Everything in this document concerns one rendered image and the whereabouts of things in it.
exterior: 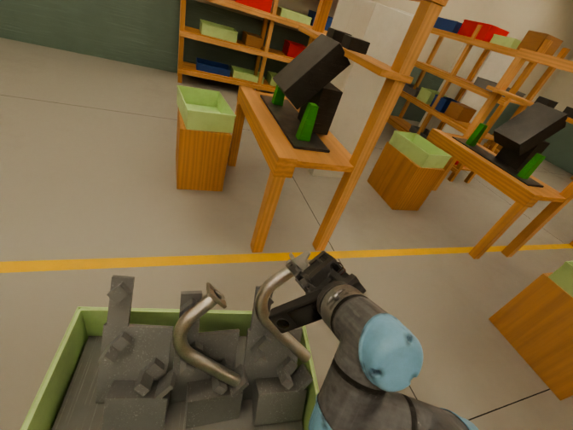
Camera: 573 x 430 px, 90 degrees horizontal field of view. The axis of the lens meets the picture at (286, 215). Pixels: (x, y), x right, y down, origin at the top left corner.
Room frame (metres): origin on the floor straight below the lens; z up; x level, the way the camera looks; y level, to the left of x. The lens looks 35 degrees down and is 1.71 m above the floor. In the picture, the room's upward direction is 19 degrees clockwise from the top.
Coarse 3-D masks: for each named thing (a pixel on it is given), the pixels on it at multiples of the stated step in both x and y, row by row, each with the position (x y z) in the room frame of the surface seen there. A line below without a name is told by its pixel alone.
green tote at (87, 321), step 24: (96, 312) 0.38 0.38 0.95; (144, 312) 0.41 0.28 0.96; (168, 312) 0.44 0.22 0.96; (216, 312) 0.48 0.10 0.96; (240, 312) 0.51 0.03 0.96; (72, 336) 0.31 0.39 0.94; (72, 360) 0.29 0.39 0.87; (312, 360) 0.44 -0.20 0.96; (48, 384) 0.20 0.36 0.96; (312, 384) 0.38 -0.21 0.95; (48, 408) 0.18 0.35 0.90; (312, 408) 0.34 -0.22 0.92
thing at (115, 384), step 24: (120, 288) 0.35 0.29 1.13; (120, 312) 0.34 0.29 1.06; (144, 336) 0.33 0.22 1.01; (168, 336) 0.35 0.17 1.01; (120, 360) 0.29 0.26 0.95; (144, 360) 0.31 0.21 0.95; (168, 360) 0.32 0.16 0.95; (120, 384) 0.26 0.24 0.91; (120, 408) 0.22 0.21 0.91; (144, 408) 0.23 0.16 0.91
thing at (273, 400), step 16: (256, 288) 0.48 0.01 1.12; (256, 320) 0.44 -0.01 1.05; (256, 336) 0.42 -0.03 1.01; (272, 336) 0.44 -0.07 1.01; (272, 352) 0.42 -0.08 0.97; (288, 352) 0.43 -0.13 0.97; (256, 368) 0.38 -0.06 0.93; (272, 368) 0.40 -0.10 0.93; (256, 384) 0.35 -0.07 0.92; (272, 384) 0.37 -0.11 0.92; (256, 400) 0.32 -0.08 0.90; (272, 400) 0.33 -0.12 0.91; (288, 400) 0.34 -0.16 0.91; (304, 400) 0.36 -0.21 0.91; (256, 416) 0.30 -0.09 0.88; (272, 416) 0.31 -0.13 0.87; (288, 416) 0.32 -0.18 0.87
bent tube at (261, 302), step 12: (276, 276) 0.45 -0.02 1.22; (288, 276) 0.46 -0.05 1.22; (264, 288) 0.43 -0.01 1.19; (264, 300) 0.42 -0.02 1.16; (264, 312) 0.41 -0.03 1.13; (264, 324) 0.40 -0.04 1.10; (276, 336) 0.40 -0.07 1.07; (288, 336) 0.41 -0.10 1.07; (288, 348) 0.40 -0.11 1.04; (300, 348) 0.41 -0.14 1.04
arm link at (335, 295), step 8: (336, 288) 0.32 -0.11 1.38; (344, 288) 0.32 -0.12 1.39; (352, 288) 0.32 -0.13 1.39; (328, 296) 0.31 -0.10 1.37; (336, 296) 0.30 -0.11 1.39; (344, 296) 0.30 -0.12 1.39; (328, 304) 0.29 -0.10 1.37; (336, 304) 0.29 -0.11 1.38; (328, 312) 0.28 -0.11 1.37; (328, 320) 0.27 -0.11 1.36
